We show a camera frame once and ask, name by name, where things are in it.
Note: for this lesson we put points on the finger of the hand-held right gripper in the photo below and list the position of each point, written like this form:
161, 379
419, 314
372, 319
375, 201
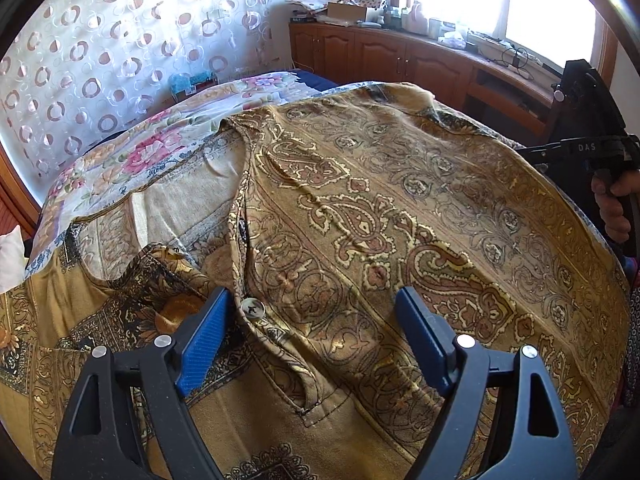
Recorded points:
550, 151

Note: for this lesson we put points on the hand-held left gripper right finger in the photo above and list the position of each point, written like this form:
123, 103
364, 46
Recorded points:
416, 341

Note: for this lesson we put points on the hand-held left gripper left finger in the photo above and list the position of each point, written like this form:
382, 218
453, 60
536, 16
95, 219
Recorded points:
204, 346

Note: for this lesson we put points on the gold paisley shirt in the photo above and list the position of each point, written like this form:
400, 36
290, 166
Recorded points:
375, 210

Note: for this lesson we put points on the person's right hand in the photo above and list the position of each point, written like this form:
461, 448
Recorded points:
612, 215

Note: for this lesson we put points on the white plastic bottle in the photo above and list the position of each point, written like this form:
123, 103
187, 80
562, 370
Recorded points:
414, 17

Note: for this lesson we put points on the wooden cabinet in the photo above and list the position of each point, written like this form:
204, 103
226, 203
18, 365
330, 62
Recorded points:
380, 55

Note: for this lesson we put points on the person's dark patterned clothing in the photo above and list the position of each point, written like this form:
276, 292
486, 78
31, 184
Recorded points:
632, 330

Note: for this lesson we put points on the pink floral bedsheet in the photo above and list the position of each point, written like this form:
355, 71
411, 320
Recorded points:
150, 145

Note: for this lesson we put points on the white pillow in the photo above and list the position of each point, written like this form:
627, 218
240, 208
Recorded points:
10, 260

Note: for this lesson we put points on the cardboard box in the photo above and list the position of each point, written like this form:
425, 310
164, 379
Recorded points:
352, 11

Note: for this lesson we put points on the blue packet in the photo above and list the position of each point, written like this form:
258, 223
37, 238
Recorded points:
187, 84

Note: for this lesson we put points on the white circle-patterned curtain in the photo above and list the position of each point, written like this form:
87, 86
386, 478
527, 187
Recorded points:
100, 35

